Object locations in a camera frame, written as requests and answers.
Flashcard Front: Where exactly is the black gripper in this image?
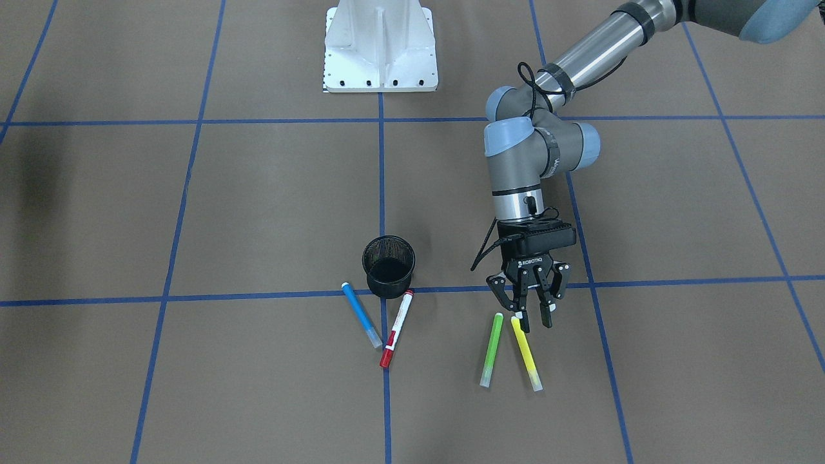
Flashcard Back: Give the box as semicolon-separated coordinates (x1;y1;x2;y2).
486;219;577;334

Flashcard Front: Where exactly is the yellow highlighter pen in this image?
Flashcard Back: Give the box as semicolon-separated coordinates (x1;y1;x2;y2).
510;315;544;392

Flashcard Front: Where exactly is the green highlighter pen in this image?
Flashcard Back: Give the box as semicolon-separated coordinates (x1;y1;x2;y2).
478;312;504;389

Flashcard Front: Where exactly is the white red-capped marker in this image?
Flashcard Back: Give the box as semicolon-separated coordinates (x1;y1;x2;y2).
379;289;415;371

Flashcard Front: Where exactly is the blue highlighter pen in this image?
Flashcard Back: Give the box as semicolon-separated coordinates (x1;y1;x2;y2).
341;282;383;349

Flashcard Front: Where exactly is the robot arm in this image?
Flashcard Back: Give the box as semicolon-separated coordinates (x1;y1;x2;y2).
472;1;823;333

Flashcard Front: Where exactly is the black mesh pen cup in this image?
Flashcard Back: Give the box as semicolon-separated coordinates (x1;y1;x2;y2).
362;235;416;300

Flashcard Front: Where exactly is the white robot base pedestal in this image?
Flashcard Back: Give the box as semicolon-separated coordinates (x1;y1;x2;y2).
322;1;439;93

